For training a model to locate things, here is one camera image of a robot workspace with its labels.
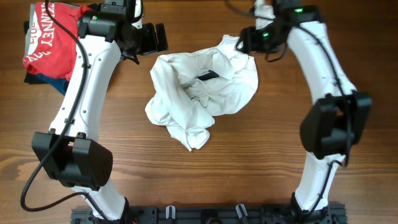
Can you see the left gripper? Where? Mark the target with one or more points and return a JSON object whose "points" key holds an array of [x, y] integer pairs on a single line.
{"points": [[149, 32]]}

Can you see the white t-shirt black print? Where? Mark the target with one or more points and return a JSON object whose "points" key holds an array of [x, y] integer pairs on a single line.
{"points": [[191, 89]]}

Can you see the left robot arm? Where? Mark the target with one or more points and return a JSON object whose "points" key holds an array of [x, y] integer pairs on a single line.
{"points": [[69, 151]]}

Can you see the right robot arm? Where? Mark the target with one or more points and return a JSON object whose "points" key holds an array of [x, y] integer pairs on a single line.
{"points": [[339, 112]]}

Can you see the red printed t-shirt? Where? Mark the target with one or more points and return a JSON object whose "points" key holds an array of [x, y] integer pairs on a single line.
{"points": [[55, 66]]}

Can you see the navy blue garment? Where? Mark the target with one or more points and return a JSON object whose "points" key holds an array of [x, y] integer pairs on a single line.
{"points": [[60, 84]]}

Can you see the black garment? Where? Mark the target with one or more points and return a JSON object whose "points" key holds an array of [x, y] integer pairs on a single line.
{"points": [[30, 78]]}

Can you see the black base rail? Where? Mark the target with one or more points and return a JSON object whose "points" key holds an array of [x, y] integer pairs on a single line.
{"points": [[276, 213]]}

